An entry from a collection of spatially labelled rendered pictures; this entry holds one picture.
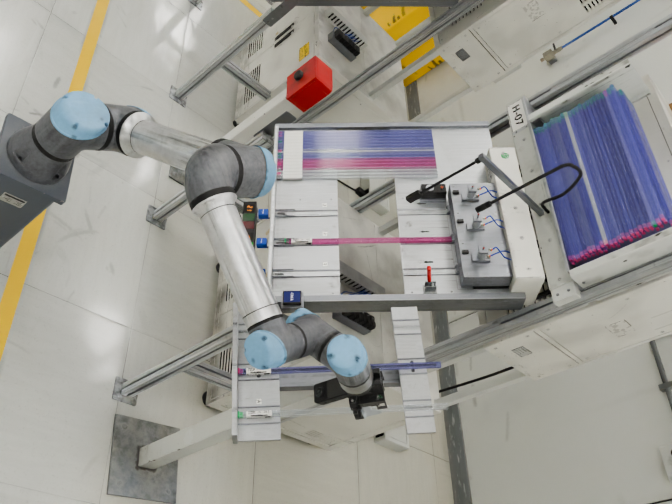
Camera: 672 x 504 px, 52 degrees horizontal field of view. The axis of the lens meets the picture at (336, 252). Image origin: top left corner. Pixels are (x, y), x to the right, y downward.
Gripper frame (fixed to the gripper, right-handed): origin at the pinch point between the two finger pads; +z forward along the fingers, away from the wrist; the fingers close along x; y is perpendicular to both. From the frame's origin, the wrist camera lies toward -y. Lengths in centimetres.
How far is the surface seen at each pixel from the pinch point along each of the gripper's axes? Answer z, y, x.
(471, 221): 9, 36, 55
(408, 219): 12, 18, 61
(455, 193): 9, 33, 65
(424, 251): 12, 21, 49
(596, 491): 167, 81, 8
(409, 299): 8.7, 15.2, 32.2
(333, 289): 6.5, -5.2, 37.6
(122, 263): 37, -86, 79
